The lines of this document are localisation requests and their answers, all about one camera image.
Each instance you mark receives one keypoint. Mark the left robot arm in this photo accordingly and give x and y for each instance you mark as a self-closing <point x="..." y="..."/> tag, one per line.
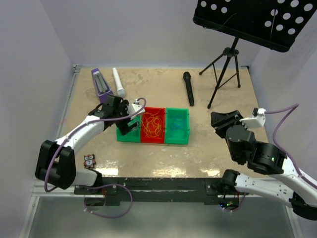
<point x="56" y="164"/>

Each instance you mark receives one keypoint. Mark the white microphone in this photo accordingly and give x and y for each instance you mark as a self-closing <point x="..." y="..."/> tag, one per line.
<point x="120" y="90"/>

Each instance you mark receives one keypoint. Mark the black music stand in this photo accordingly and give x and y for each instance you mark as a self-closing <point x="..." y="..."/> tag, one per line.
<point x="279" y="35"/>

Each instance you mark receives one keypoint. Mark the purple metronome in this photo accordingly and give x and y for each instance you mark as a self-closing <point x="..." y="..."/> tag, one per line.
<point x="102" y="88"/>

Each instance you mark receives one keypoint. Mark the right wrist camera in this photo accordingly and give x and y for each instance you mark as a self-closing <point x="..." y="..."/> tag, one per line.
<point x="257" y="119"/>

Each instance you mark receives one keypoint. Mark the green bin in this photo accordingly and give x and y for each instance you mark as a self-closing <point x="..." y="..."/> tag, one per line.
<point x="177" y="126"/>
<point x="134" y="135"/>

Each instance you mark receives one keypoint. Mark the black microphone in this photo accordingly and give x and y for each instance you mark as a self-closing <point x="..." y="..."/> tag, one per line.
<point x="187" y="80"/>

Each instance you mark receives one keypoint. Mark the red bin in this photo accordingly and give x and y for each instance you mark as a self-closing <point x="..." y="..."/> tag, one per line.
<point x="153" y="125"/>

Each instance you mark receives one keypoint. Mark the owl number tile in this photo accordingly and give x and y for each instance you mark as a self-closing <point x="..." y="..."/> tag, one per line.
<point x="89" y="161"/>

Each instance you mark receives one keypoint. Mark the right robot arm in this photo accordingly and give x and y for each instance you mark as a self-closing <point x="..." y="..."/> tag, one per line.
<point x="294" y="188"/>

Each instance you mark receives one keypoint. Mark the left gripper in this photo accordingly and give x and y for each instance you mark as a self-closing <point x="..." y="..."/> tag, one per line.
<point x="124" y="128"/>

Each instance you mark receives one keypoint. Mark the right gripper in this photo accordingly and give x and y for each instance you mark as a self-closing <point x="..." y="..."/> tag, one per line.
<point x="219" y="120"/>

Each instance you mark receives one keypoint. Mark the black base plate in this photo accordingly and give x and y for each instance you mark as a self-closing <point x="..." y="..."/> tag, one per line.
<point x="208" y="191"/>

